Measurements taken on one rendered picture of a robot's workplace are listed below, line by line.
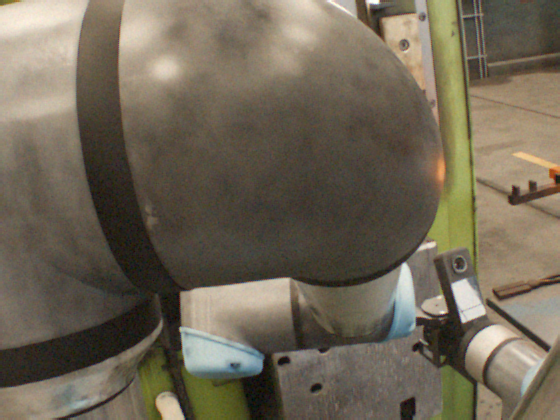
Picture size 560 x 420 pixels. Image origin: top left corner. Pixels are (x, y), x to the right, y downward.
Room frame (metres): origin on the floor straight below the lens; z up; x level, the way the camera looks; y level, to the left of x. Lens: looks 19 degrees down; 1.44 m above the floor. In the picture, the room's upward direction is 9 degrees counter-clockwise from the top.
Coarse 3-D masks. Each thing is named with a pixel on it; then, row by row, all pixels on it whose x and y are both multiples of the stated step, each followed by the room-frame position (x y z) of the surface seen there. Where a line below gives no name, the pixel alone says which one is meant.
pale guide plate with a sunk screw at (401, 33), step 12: (384, 24) 1.32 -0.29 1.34; (396, 24) 1.33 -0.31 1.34; (408, 24) 1.34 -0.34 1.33; (384, 36) 1.32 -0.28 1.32; (396, 36) 1.33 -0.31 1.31; (408, 36) 1.34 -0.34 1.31; (396, 48) 1.32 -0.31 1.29; (408, 48) 1.34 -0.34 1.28; (420, 48) 1.34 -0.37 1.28; (408, 60) 1.33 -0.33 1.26; (420, 60) 1.34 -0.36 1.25; (420, 72) 1.34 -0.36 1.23; (420, 84) 1.34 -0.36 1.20
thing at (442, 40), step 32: (416, 0) 1.37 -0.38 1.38; (448, 0) 1.40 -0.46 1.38; (448, 32) 1.40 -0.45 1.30; (448, 64) 1.40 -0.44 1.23; (448, 96) 1.39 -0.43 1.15; (448, 128) 1.39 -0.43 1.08; (448, 160) 1.39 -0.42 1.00; (448, 192) 1.39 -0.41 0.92; (448, 224) 1.38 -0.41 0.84; (448, 384) 1.37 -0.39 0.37; (448, 416) 1.37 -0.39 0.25
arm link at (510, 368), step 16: (496, 352) 0.59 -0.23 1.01; (512, 352) 0.58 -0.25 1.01; (528, 352) 0.57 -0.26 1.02; (496, 368) 0.58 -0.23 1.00; (512, 368) 0.56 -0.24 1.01; (528, 368) 0.54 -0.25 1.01; (496, 384) 0.57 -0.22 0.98; (512, 384) 0.54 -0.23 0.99; (528, 384) 0.53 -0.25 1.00; (512, 400) 0.54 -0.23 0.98
